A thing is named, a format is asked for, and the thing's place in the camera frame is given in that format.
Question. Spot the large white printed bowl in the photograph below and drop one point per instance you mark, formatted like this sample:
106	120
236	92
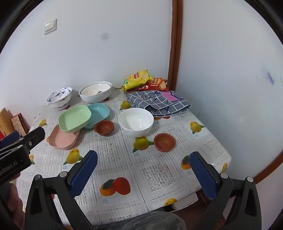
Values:
95	95

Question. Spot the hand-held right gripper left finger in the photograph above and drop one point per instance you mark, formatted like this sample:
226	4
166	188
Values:
84	174

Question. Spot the blue plate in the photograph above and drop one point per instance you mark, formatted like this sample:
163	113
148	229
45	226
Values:
99	112

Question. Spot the green plate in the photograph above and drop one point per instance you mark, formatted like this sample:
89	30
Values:
74	118

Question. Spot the tan wooden box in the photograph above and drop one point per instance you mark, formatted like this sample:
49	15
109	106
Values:
5	121

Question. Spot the pink plate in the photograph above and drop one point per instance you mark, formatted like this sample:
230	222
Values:
62	139

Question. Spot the small brown bowl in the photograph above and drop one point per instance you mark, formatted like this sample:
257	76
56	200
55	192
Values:
104	128
164	142

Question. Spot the brown wooden door frame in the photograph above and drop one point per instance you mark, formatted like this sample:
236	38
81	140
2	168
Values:
176	44

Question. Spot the red chip bag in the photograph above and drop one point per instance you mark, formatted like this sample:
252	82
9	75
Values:
155	85

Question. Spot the yellow chip bag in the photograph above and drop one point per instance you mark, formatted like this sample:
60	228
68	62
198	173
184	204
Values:
134	80

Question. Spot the white light switch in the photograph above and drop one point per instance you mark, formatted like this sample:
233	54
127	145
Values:
50	26

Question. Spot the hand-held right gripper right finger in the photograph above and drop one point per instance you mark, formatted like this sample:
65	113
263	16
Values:
203	177

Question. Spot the red patterned box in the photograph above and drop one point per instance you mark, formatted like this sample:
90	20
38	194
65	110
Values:
20	123

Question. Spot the brown wooden baseboard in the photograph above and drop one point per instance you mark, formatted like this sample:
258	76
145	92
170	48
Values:
270	170

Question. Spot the fruit printed tablecloth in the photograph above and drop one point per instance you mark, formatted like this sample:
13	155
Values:
154	172

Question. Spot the person's grey trouser leg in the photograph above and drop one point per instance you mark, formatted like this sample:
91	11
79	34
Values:
146	222

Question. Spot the grey checked cloth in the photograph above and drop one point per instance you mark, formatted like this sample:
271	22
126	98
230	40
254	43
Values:
154	104

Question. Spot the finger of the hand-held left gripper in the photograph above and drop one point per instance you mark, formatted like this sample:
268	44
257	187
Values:
33	138
10	139

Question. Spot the plain white bowl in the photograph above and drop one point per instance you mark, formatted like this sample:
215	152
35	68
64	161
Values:
135	122

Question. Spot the person's left hand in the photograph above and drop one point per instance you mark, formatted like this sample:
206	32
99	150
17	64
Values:
10	199

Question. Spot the blue patterned white bowl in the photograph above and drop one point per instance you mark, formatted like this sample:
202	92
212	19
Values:
58	96

